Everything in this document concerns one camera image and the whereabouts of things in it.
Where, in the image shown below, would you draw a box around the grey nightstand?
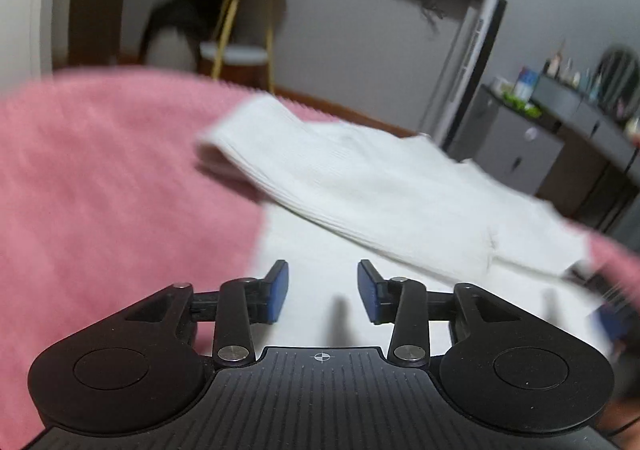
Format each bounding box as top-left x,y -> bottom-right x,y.
446,84 -> 566,198

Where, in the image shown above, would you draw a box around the dark clothing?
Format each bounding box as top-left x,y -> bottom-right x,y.
139,0 -> 223,58

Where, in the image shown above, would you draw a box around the group of cosmetic bottles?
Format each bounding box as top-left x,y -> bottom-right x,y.
544,40 -> 601,103

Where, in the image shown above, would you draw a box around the white knit sweater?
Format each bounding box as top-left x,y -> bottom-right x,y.
195,94 -> 608,361

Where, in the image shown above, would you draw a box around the pink ribbed blanket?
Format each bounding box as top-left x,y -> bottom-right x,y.
0,64 -> 640,450

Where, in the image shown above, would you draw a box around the grey dressing table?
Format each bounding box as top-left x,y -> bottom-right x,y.
529,74 -> 640,237

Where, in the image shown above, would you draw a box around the television cables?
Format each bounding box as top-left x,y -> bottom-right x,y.
420,0 -> 447,36

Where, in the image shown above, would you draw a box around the blue and white box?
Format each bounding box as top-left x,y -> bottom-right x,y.
514,66 -> 540,101

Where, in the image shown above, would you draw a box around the round black mirror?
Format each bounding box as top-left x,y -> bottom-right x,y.
596,44 -> 640,117

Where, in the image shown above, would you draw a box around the green leafy item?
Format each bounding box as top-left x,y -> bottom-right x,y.
501,94 -> 544,119

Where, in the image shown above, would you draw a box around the white tower fan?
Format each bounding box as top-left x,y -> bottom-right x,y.
419,0 -> 507,151

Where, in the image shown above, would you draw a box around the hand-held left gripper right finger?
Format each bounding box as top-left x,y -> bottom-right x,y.
356,259 -> 522,368

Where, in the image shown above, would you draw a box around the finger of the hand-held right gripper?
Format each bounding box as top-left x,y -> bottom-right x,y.
592,275 -> 640,361

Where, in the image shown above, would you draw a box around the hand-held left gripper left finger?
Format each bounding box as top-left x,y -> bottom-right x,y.
122,259 -> 291,367

